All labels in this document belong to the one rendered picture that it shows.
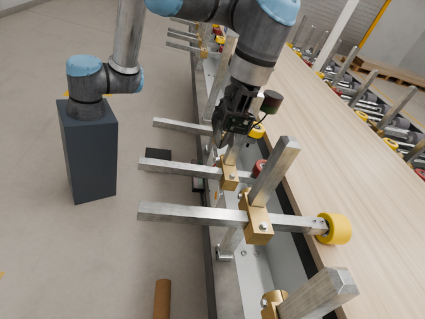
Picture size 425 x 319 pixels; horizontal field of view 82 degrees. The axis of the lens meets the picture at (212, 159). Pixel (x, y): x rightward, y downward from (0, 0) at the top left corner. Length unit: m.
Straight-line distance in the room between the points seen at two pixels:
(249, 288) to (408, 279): 0.43
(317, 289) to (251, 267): 0.55
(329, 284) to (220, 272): 0.46
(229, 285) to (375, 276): 0.38
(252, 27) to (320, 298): 0.45
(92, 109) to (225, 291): 1.02
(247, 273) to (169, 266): 0.72
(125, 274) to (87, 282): 0.18
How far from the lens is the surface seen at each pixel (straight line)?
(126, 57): 1.27
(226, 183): 0.79
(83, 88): 1.31
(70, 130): 1.36
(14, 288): 1.57
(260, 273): 0.94
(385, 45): 10.62
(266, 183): 0.55
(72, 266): 1.56
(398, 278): 0.85
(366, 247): 0.84
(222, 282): 0.78
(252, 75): 0.52
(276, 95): 0.73
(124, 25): 1.19
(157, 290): 1.42
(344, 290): 0.38
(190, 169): 0.78
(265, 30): 0.50
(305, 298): 0.43
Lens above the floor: 1.39
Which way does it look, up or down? 39 degrees down
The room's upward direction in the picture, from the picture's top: 20 degrees clockwise
